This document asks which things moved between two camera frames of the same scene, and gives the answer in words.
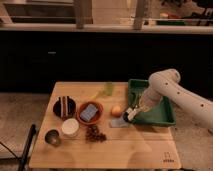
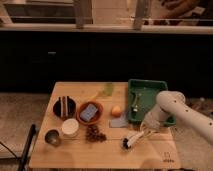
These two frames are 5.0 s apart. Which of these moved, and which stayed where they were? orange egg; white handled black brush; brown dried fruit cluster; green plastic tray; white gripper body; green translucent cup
Moved: white handled black brush; white gripper body
Stayed: orange egg; green translucent cup; green plastic tray; brown dried fruit cluster
